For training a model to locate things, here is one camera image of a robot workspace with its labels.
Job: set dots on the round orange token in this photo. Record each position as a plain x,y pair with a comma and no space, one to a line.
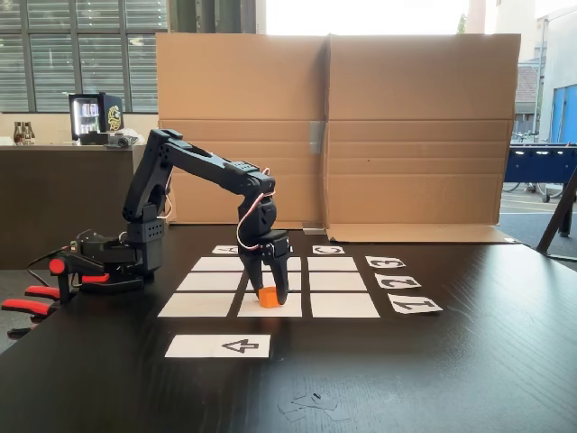
268,298

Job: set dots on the white grid sheet black tape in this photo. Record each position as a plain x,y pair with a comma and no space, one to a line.
338,279

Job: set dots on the paper sheet letter A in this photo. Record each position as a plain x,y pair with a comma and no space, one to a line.
223,249

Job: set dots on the paper sheet letter C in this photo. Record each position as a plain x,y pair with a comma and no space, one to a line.
328,249

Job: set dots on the white arrow paper sheet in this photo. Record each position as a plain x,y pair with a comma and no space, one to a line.
225,346

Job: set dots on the paper sheet number 3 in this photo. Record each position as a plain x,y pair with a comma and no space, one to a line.
384,262

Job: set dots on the grey tape strip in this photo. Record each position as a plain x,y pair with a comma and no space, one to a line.
317,137

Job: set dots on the paper sheet number 2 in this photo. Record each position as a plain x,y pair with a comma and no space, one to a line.
396,281

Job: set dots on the paper sheet number 1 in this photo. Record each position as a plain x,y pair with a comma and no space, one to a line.
412,304

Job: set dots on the grey object on counter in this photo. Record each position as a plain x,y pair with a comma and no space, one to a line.
124,139

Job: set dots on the red black table clamp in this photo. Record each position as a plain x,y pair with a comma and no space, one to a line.
31,307
57,267

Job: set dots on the brown cardboard screen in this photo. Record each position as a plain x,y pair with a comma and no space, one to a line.
405,90

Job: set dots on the dark wooden counter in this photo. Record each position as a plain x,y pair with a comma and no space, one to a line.
54,203

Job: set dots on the black mini fridge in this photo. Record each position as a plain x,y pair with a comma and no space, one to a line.
94,117

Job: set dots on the brown glass bottle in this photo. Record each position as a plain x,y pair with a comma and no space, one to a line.
28,133
18,133

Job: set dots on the blue foosball table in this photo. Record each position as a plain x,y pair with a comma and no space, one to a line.
541,162

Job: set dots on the dark wooden stand leg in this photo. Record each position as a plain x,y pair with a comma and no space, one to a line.
556,216

